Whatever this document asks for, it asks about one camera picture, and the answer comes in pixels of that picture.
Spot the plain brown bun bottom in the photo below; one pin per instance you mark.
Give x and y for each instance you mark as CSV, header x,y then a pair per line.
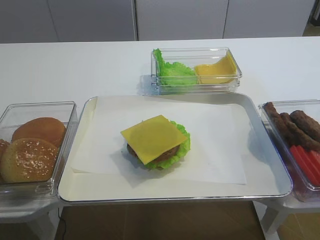
x,y
49,129

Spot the brown burger patty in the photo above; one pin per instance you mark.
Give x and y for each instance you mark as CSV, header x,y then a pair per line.
x,y
164,156

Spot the silver metal tray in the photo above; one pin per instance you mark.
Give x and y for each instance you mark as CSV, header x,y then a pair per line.
x,y
266,175

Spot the green lettuce leaf in container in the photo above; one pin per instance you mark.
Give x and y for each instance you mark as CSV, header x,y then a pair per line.
x,y
175,73

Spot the brown patty middle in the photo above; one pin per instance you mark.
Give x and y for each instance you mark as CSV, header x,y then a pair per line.
x,y
300,138

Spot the white paper tray liner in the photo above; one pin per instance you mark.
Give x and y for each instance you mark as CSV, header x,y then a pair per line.
x,y
214,152

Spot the yellow cheese slice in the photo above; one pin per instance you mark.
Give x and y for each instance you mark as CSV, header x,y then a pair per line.
x,y
152,137

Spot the cheese slice stack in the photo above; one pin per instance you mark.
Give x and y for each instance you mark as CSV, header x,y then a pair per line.
x,y
221,72

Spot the clear plastic bun container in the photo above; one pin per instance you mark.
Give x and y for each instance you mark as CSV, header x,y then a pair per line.
x,y
18,114

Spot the brown patty right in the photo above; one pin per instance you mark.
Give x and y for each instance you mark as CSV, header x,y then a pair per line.
x,y
306,123

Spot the clear lettuce cheese container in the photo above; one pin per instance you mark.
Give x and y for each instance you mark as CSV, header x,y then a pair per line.
x,y
194,70

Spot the brown patty left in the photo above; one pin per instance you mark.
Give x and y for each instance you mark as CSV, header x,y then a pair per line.
x,y
280,125

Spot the red tomato slices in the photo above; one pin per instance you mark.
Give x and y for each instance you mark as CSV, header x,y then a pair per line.
x,y
309,162

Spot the sesame bun top right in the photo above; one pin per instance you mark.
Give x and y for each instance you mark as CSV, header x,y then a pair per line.
x,y
28,160

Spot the clear meat tomato container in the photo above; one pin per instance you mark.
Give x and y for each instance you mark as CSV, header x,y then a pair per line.
x,y
302,188

